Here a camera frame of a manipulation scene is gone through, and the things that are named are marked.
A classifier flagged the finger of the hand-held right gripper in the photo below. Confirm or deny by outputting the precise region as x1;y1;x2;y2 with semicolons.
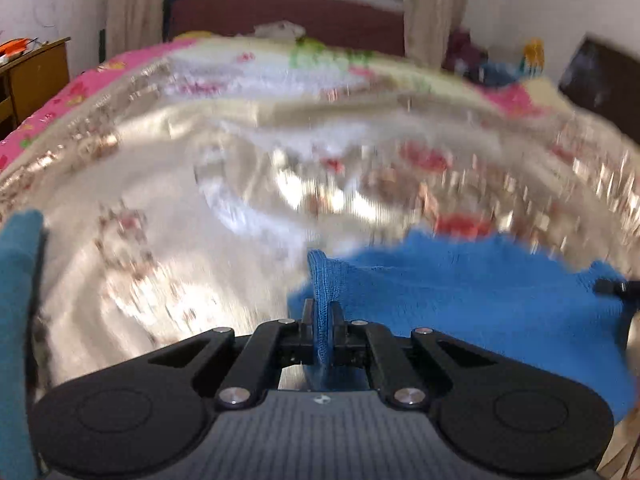
594;279;629;297

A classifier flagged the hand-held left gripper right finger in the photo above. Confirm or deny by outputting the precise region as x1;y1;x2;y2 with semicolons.
331;304;497;409

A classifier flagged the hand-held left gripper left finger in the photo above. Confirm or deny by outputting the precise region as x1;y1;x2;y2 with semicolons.
149;299;317;407

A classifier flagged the blue striped knit sweater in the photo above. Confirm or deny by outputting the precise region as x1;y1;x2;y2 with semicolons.
286;230;632;423

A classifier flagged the blue clothes pile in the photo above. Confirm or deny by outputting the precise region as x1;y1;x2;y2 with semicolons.
477;61;526;87

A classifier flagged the purple clothes pile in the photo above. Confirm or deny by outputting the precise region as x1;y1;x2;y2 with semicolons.
442;30;488;78

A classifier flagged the shiny floral satin blanket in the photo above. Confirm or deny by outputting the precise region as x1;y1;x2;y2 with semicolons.
0;35;640;480

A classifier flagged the yellow toy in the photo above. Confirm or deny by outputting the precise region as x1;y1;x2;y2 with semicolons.
520;38;546;77

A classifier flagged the teal knit garment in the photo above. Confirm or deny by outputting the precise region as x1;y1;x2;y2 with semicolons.
0;209;47;480

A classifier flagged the white crumpled cloth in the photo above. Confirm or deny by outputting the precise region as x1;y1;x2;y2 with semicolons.
252;21;307;41

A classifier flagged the dark red headboard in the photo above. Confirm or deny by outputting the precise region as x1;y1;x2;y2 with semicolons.
165;0;407;56

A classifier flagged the pink floral bed sheet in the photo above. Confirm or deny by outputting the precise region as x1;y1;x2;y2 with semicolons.
0;37;201;171

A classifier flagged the beige curtain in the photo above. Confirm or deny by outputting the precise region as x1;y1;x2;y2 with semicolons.
106;0;173;58
402;0;478;68

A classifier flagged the wooden side cabinet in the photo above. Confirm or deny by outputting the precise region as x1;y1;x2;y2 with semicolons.
0;37;72;138

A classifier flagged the orange object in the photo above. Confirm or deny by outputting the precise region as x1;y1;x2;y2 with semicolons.
0;38;32;58

